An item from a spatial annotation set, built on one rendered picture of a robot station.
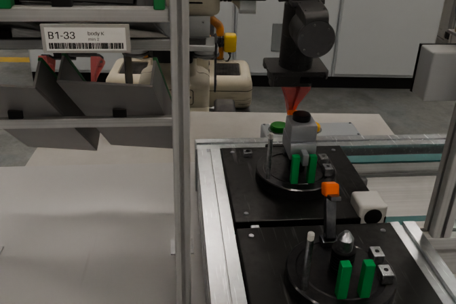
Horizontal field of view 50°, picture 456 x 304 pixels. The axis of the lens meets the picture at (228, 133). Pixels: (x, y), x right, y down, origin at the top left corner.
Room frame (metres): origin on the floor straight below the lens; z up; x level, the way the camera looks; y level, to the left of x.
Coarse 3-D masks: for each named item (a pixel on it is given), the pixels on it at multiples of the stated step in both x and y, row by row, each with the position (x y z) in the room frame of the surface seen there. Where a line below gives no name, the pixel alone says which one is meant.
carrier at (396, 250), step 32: (352, 224) 0.61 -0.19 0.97; (384, 224) 0.61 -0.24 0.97; (256, 256) 0.53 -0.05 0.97; (288, 256) 0.50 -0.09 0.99; (320, 256) 0.51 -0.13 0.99; (352, 256) 0.47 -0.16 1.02; (384, 256) 0.49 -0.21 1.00; (256, 288) 0.47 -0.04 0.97; (288, 288) 0.46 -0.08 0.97; (320, 288) 0.45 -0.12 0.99; (352, 288) 0.45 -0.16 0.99; (384, 288) 0.45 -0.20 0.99; (416, 288) 0.47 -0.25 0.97
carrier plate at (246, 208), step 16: (224, 160) 0.79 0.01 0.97; (240, 160) 0.79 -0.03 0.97; (256, 160) 0.80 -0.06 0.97; (336, 160) 0.81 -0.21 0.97; (240, 176) 0.74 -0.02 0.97; (352, 176) 0.75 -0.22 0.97; (240, 192) 0.69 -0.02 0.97; (256, 192) 0.69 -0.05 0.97; (352, 192) 0.70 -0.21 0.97; (240, 208) 0.64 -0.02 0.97; (256, 208) 0.64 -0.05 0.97; (272, 208) 0.64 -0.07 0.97; (288, 208) 0.64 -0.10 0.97; (304, 208) 0.64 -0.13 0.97; (320, 208) 0.65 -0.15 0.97; (336, 208) 0.65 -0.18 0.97; (352, 208) 0.65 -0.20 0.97; (240, 224) 0.60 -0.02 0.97; (256, 224) 0.61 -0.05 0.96; (272, 224) 0.61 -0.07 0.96; (288, 224) 0.61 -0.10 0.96; (304, 224) 0.62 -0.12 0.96; (320, 224) 0.62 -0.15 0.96; (336, 224) 0.62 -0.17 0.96
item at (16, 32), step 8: (16, 0) 0.57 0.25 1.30; (0, 24) 0.61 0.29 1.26; (8, 24) 0.60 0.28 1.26; (16, 24) 0.60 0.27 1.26; (24, 24) 0.60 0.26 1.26; (32, 24) 0.60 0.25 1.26; (16, 32) 0.65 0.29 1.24; (24, 32) 0.65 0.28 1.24; (32, 32) 0.65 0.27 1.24; (40, 32) 0.64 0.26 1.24
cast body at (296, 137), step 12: (288, 120) 0.73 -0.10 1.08; (300, 120) 0.72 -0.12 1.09; (312, 120) 0.73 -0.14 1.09; (288, 132) 0.72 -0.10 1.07; (300, 132) 0.71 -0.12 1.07; (312, 132) 0.71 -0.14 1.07; (288, 144) 0.72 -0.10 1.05; (300, 144) 0.70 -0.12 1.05; (312, 144) 0.71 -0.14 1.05; (288, 156) 0.71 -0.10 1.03; (300, 156) 0.70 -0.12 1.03
